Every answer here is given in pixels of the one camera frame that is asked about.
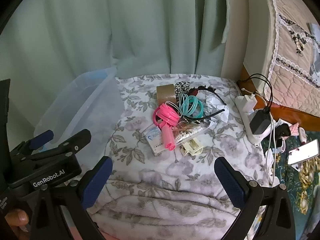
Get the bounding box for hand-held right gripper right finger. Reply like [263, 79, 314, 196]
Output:
[214, 156, 297, 240]

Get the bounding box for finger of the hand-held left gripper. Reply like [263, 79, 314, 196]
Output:
[10, 129, 54, 159]
[21, 129, 92, 161]

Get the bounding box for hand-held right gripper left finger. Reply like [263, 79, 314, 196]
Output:
[30, 156, 113, 240]

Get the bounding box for clear plastic storage container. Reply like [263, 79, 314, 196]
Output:
[34, 66, 118, 153]

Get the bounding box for cream hair claw clip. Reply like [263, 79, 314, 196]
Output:
[180, 139, 202, 157]

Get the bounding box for clear bag of pearl beads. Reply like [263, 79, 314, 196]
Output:
[172, 122, 209, 147]

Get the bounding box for small blue and white box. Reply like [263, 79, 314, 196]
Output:
[144, 126, 168, 157]

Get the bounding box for bundle of teal thin bangles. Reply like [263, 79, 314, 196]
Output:
[178, 94, 206, 119]

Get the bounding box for pink disc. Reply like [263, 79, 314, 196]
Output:
[153, 102, 181, 128]

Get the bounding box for person's left hand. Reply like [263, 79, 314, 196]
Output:
[4, 209, 30, 240]

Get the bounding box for white power strip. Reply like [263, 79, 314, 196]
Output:
[235, 95, 272, 147]

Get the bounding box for black power adapter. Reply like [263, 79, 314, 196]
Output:
[249, 109, 272, 135]

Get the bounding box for black cloth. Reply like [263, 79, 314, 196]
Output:
[276, 124, 290, 137]

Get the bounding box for dark green floral sheet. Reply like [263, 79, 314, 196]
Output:
[260, 130, 320, 217]

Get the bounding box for smartphone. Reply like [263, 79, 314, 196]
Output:
[287, 139, 320, 165]

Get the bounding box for white charger plug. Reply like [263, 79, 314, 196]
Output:
[240, 92, 258, 113]

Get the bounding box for leopard print scrunchie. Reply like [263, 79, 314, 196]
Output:
[174, 81, 190, 95]

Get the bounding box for pale green curtain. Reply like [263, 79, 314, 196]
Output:
[0, 0, 232, 140]

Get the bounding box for beige quilted lace cover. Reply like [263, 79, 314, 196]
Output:
[265, 0, 320, 120]

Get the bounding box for white mattress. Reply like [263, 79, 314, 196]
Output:
[244, 0, 280, 92]

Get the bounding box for white cable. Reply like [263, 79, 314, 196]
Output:
[265, 140, 277, 185]

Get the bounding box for wooden bed frame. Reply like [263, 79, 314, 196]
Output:
[236, 80, 320, 127]

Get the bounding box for thin black cables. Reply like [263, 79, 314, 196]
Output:
[244, 74, 273, 112]

